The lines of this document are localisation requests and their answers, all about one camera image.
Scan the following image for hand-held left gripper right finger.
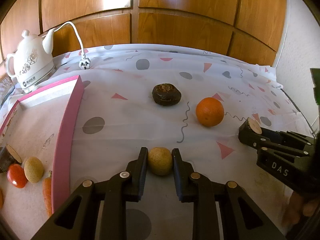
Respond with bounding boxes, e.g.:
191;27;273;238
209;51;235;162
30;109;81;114
171;148;285;240

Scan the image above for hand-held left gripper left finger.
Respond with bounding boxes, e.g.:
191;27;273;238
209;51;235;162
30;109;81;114
36;147;149;240

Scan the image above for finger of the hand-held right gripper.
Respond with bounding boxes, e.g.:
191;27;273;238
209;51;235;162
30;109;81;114
238;129;313;156
261;127;316;146

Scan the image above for dark sugarcane piece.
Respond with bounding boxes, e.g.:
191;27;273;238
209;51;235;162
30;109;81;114
243;117;263;135
0;144;23;173

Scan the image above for pale tan round fruit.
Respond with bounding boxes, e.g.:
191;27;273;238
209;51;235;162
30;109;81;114
24;156;44;183
147;147;174;176

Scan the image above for small orange carrot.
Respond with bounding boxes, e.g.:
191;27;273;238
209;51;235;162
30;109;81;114
42;171;54;217

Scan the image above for pink shallow tray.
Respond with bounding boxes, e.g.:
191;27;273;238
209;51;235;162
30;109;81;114
0;75;85;217

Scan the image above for red tomato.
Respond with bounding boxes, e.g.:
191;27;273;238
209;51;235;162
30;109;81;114
7;164;28;189

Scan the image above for person's right hand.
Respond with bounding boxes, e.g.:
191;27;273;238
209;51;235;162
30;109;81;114
282;191;319;227

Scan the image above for white patterned tablecloth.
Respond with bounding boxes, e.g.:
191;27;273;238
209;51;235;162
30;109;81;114
0;44;316;240

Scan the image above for small dark brown fruit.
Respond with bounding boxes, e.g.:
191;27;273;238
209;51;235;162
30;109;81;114
152;83;182;106

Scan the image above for silver kettle base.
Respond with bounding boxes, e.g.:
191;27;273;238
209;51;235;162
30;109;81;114
14;66;57;92

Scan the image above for wooden panelled cabinet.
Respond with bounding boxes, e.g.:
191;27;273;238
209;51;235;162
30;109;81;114
0;0;287;67

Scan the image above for white floral ceramic kettle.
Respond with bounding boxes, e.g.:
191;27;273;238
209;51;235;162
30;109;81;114
5;27;56;85

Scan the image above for silver ornate tissue box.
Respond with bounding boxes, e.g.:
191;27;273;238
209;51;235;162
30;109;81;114
0;75;13;103

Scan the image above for white power cable with plug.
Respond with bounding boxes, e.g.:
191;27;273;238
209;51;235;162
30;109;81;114
53;21;91;69

